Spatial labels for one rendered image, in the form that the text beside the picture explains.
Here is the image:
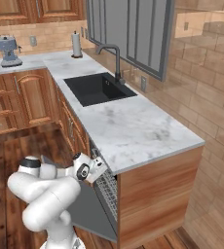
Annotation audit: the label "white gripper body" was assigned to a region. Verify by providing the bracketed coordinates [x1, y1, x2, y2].
[87, 162, 108, 185]

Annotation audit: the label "grey dishwasher door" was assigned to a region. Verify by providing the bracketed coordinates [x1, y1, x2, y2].
[40, 154, 119, 244]

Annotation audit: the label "wooden sink base cupboards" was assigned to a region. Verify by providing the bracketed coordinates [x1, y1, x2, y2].
[53, 80, 93, 159]

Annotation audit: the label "wooden counter end panel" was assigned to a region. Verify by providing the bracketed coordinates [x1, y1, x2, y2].
[116, 145, 205, 249]

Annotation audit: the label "black sink basin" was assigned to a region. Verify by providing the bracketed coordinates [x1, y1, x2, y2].
[63, 71, 138, 108]

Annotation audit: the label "wooden base cupboards with drawers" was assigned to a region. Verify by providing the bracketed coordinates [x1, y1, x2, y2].
[0, 68, 58, 138]

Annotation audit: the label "dark grey tap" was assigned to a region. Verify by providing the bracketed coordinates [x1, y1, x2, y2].
[95, 43, 127, 87]

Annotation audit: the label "white paper towel roll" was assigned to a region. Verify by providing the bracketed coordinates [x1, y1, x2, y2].
[70, 30, 85, 59]

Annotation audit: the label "grey framed window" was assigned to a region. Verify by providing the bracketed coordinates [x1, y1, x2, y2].
[86, 0, 175, 83]

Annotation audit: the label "grey coffee machine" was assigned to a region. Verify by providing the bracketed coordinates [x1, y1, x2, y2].
[0, 34, 23, 68]

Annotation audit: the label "wire dishwasher rack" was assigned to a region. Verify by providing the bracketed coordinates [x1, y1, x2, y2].
[92, 146, 119, 224]

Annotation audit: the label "wooden wall cupboards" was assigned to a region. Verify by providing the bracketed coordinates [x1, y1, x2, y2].
[0, 0, 87, 27]

